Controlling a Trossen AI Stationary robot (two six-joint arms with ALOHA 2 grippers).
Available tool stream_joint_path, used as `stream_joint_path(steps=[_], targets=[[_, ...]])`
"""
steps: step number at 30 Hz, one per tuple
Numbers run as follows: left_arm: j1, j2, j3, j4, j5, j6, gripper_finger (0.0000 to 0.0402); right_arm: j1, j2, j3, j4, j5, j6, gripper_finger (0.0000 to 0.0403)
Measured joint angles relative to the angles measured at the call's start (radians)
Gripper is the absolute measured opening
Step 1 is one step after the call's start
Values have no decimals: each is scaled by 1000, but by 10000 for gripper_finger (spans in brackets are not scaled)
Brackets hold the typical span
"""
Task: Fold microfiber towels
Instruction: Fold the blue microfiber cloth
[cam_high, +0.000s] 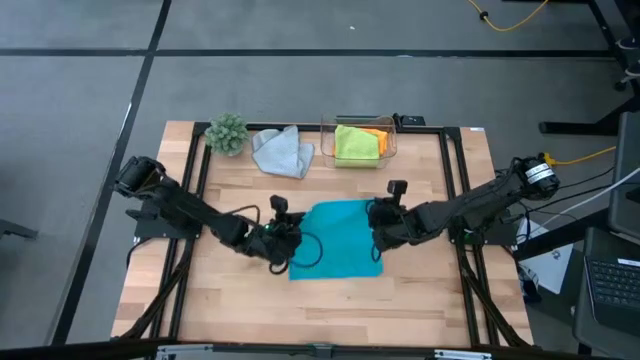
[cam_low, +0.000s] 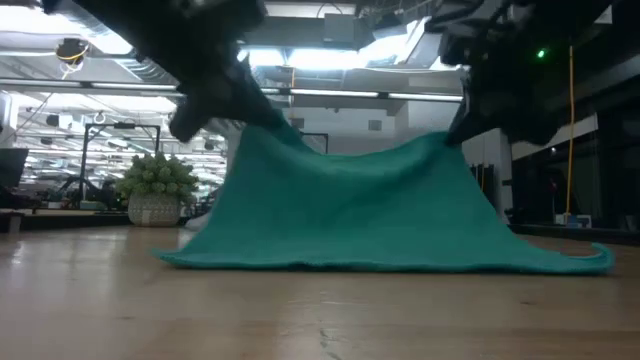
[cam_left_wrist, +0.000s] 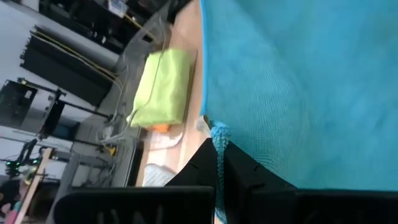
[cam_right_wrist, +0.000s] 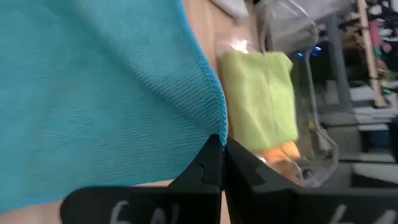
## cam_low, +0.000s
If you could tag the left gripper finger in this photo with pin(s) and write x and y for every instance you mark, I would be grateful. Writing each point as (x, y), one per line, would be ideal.
(255, 105)

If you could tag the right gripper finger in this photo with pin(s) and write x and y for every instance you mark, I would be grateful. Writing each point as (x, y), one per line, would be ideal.
(465, 125)

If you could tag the teal microfiber towel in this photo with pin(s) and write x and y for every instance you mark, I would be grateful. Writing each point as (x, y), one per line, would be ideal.
(375, 210)

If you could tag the long ceiling light bar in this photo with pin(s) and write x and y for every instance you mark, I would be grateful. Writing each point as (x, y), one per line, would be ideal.
(335, 93)

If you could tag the green artificial potted plant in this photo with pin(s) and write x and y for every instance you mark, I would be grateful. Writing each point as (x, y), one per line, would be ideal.
(157, 180)

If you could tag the blue white box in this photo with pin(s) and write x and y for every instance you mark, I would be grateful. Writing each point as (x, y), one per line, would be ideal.
(580, 221)

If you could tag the black background monitor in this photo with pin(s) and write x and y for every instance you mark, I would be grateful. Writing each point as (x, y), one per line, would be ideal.
(12, 167)

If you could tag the black background rig frame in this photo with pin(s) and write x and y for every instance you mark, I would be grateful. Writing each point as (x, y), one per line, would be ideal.
(122, 126)
(320, 134)

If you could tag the silver ventilation duct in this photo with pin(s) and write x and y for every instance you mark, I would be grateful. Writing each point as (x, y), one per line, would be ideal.
(130, 65)

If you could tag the black aluminium table frame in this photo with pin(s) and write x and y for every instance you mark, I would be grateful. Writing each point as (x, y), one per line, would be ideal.
(75, 220)

